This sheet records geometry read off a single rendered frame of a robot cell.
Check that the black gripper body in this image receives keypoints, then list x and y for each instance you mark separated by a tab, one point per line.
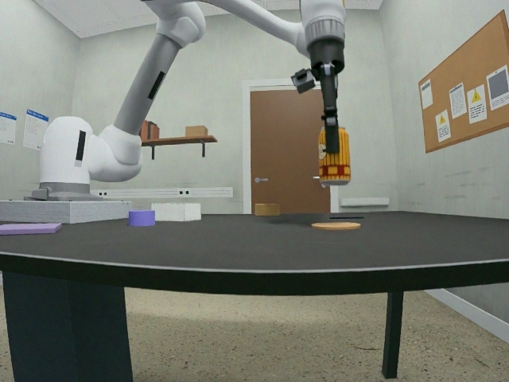
327	53

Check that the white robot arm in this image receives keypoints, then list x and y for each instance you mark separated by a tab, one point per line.
71	153

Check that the orange striped drink can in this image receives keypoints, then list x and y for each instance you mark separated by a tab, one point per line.
335	169

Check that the tan rectangular box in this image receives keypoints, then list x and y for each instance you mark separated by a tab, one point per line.
267	209

